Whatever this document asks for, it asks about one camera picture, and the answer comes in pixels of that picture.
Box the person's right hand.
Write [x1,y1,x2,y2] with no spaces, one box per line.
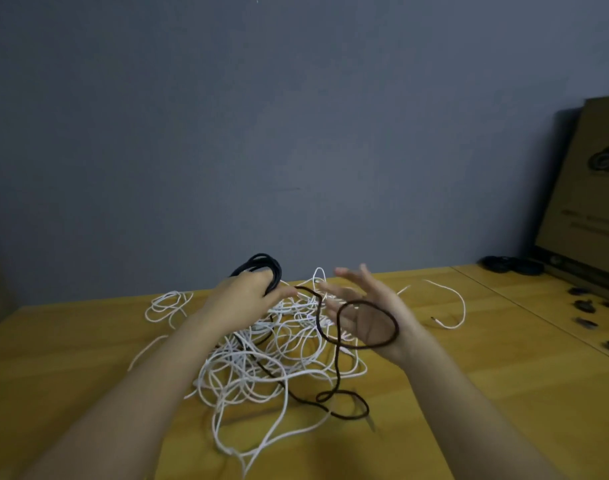
[314,263,428,369]

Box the person's left hand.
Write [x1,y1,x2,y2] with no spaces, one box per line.
[197,269,302,333]

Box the tangle of white cables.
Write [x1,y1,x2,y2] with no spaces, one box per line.
[127,267,468,477]

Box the group of black cable ties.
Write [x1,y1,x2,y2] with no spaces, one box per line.
[566,285,609,357]

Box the person's right forearm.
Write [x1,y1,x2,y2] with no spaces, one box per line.
[394,345,566,480]

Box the person's left forearm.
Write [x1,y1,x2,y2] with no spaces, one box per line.
[19,313,231,480]

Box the cardboard box with black print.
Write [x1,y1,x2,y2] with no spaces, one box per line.
[534,95,609,298]

